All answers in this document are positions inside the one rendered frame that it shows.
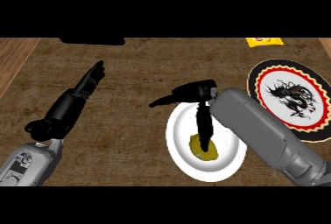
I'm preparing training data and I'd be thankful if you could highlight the yellow packet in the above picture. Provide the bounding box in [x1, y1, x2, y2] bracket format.
[245, 38, 286, 48]

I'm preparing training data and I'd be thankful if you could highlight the yellow lemon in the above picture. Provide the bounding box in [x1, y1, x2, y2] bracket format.
[190, 133, 221, 162]

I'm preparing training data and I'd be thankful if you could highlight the plain white plate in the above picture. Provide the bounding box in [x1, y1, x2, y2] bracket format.
[165, 101, 249, 183]

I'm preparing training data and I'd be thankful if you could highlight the dragon print plate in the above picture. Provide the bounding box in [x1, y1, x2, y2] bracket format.
[246, 59, 331, 144]

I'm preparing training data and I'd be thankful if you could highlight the black appliance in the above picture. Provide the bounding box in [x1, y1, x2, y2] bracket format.
[58, 38, 128, 46]

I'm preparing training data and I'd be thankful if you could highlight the brown woven placemat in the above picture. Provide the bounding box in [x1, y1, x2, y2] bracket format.
[0, 38, 331, 187]

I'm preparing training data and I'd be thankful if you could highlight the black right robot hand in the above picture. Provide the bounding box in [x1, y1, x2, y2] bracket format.
[148, 79, 219, 153]

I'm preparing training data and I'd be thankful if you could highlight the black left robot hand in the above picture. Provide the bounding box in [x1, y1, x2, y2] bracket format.
[24, 59, 109, 143]

